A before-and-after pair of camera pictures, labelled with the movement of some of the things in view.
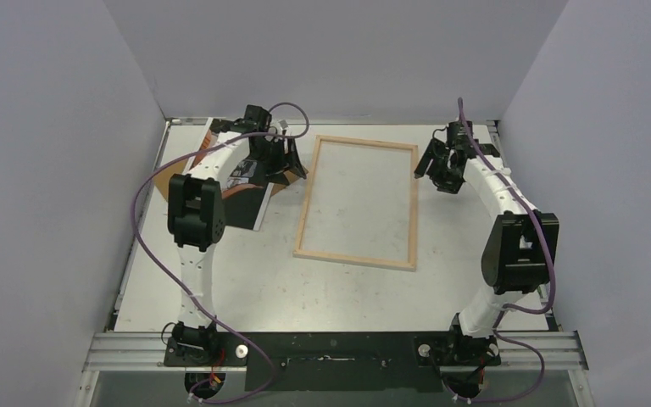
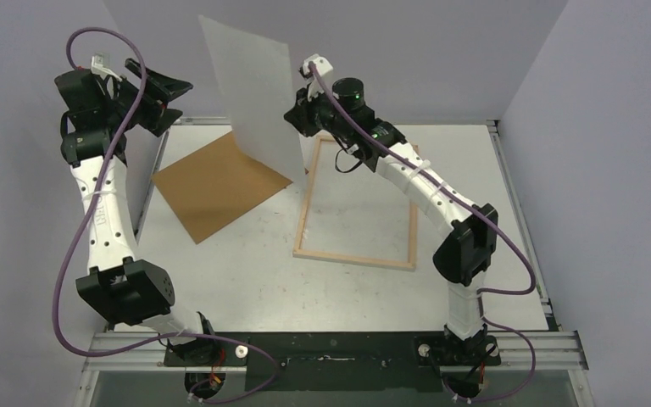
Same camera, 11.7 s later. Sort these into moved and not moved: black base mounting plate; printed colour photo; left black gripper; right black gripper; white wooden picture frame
Moved: printed colour photo; left black gripper; right black gripper
Not moved: black base mounting plate; white wooden picture frame
